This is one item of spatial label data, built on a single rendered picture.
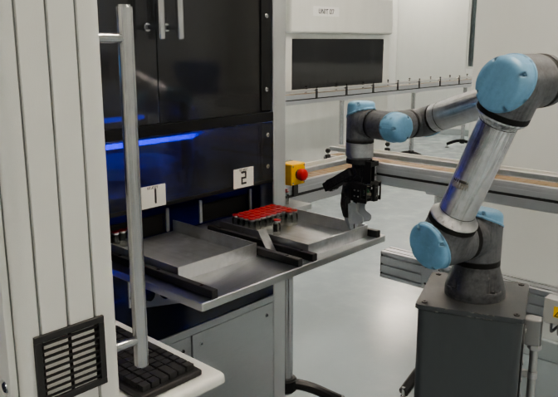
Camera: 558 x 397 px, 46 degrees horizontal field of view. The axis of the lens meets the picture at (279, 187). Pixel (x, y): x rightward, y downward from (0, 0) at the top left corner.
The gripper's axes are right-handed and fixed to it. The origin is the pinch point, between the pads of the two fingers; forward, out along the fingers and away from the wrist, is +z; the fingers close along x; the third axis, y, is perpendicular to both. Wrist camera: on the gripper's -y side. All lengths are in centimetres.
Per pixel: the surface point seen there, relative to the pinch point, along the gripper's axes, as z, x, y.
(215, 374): 11, -68, 19
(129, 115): -40, -85, 18
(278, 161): -13.1, 8.9, -35.7
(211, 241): 3.3, -28.3, -26.8
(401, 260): 39, 86, -35
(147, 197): -10, -43, -36
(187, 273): 2, -51, -10
